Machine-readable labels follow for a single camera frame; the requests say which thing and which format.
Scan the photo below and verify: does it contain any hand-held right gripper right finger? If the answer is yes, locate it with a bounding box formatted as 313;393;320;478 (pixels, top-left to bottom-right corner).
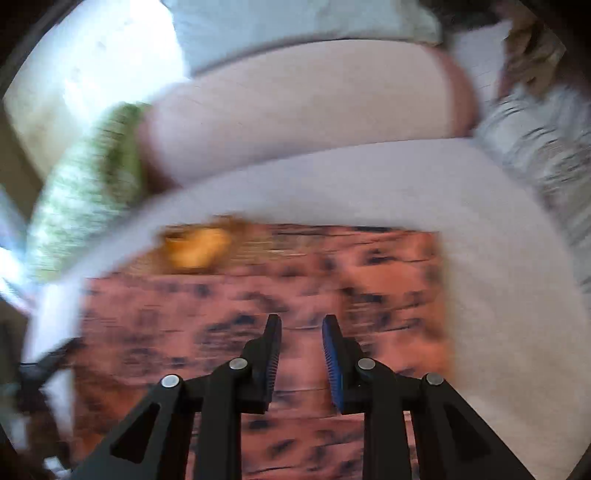
321;314;537;480

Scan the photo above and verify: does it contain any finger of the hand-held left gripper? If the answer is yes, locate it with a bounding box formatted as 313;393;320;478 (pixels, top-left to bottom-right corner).
18;338;82;403

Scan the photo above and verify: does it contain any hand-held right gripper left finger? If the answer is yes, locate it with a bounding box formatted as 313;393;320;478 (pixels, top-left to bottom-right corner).
69;314;283;480

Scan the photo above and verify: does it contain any orange leopard print garment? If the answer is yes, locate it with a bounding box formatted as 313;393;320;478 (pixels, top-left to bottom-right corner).
74;216;455;480

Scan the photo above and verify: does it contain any dark framed window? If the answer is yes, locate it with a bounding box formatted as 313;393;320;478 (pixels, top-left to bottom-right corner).
0;187;29;317

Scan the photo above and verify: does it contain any white quilted bed sheet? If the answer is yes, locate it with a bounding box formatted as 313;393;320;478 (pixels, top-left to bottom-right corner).
23;137;591;480

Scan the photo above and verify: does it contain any green and white patterned pillow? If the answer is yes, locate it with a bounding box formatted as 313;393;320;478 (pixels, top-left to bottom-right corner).
27;102;154;283

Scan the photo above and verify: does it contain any grey and white patterned cloth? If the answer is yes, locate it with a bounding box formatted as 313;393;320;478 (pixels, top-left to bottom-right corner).
475;85;591;261

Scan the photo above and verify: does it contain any small white pillow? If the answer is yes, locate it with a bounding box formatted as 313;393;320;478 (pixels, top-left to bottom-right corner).
449;21;514;108

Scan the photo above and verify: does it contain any brown patterned cloth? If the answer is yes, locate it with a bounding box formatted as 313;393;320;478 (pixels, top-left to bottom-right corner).
501;8;570;95

